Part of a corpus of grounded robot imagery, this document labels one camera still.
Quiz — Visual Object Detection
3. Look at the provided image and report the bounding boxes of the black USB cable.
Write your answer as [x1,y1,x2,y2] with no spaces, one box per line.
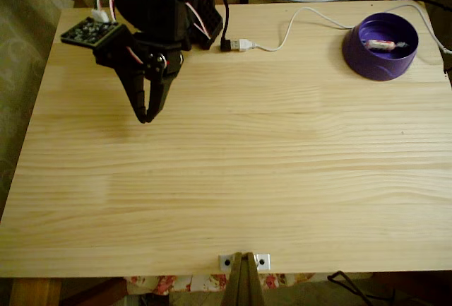
[210,0,242,52]

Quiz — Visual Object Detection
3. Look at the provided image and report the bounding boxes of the metal angle bracket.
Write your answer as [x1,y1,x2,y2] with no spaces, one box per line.
[218,253,271,272]

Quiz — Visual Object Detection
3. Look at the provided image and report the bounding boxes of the wooden table leg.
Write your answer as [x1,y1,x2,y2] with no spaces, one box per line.
[8,277,63,306]

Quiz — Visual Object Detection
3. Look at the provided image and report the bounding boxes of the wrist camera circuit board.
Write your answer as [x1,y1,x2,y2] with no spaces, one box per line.
[59,16,137,70]

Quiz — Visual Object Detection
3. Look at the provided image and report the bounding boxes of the floral cloth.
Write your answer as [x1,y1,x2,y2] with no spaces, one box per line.
[125,272,315,296]

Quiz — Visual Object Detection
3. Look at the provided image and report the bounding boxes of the red white blue candy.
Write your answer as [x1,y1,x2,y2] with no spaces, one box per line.
[362,39,410,52]

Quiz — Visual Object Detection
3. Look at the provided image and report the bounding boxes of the white USB cable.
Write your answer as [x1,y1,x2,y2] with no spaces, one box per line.
[239,1,452,55]

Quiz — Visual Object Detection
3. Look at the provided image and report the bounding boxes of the purple bowl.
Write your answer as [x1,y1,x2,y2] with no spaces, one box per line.
[341,11,420,82]

